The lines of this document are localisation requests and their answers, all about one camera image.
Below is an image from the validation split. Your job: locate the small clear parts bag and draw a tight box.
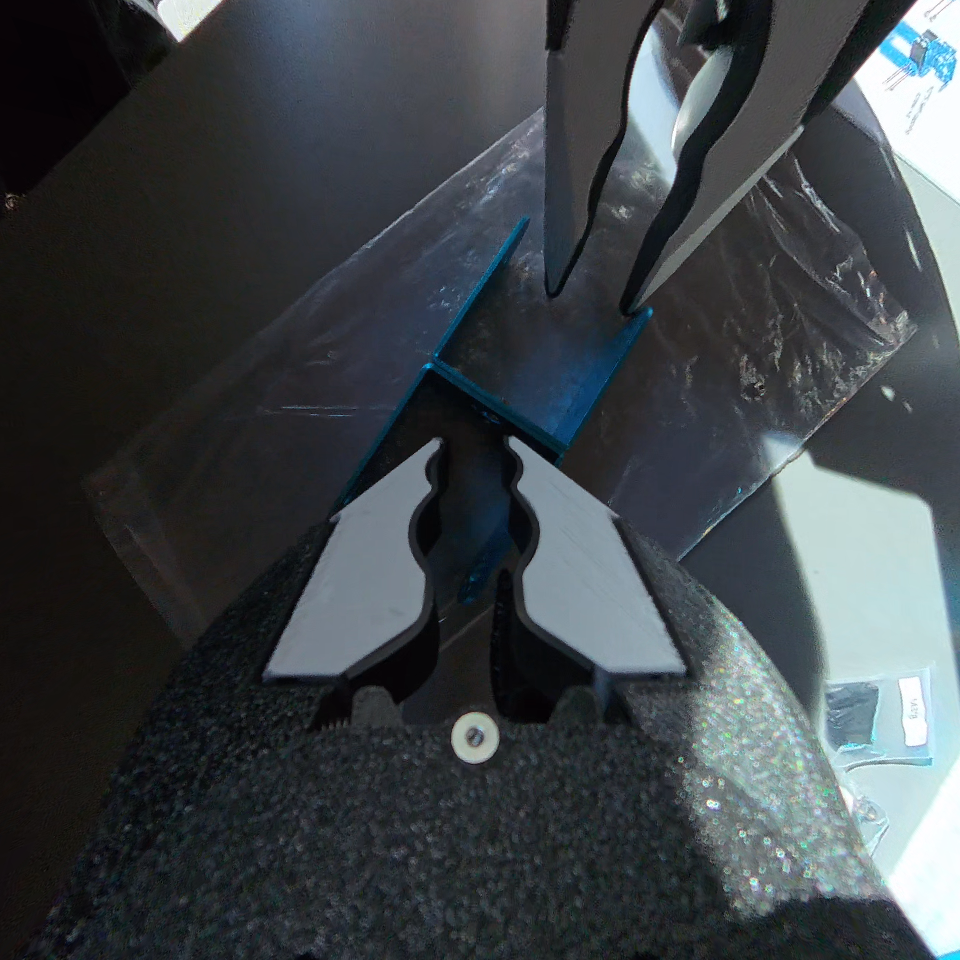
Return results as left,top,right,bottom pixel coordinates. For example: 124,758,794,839
822,665,940,769
837,765,904,844

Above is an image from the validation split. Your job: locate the printed instruction manual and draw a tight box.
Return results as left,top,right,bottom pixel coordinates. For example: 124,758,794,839
870,15,960,144

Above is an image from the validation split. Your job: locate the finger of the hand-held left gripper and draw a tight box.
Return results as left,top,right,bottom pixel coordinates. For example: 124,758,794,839
543,0,649,297
621,0,873,318

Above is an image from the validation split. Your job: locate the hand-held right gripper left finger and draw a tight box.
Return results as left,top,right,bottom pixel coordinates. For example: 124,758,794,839
266,438,447,684

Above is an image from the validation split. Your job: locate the clear plastic bag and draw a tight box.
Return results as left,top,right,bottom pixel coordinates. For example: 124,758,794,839
83,105,918,639

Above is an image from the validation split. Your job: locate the blue metal bracket assembly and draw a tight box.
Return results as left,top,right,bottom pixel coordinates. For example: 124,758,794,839
330,218,658,604

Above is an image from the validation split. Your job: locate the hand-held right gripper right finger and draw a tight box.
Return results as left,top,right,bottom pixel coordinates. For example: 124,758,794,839
506,435,690,678

